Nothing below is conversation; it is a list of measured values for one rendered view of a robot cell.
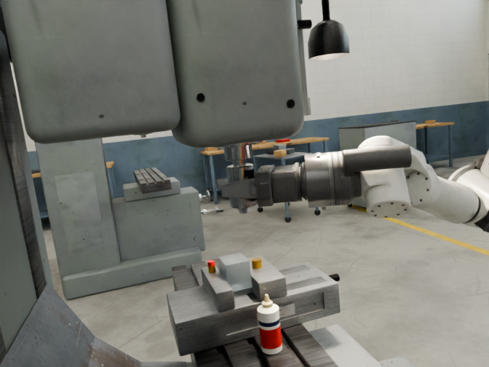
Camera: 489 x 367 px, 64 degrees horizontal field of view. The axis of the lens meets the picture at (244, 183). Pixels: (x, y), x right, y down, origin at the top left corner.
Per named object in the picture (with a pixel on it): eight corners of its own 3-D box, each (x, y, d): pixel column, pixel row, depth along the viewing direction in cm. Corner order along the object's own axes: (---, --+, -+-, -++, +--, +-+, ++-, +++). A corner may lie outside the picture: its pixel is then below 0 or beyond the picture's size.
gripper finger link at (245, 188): (220, 181, 64) (257, 178, 63) (223, 199, 65) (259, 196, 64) (218, 183, 63) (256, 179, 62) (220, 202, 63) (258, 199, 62)
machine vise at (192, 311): (308, 287, 98) (305, 245, 96) (341, 313, 84) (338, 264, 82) (169, 321, 88) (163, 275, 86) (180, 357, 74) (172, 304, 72)
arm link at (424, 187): (348, 148, 66) (402, 170, 72) (355, 195, 62) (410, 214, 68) (378, 129, 61) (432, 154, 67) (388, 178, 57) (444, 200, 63)
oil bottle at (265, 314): (278, 340, 76) (273, 287, 74) (285, 352, 72) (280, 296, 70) (258, 345, 75) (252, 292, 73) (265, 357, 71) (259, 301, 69)
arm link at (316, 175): (261, 154, 71) (327, 148, 69) (267, 205, 73) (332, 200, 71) (252, 163, 59) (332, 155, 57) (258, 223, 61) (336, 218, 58)
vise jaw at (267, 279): (262, 270, 93) (260, 255, 93) (287, 295, 79) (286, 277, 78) (239, 276, 91) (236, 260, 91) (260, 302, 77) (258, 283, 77)
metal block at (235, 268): (244, 277, 87) (241, 252, 86) (252, 287, 81) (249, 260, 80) (221, 282, 86) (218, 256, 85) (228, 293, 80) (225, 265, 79)
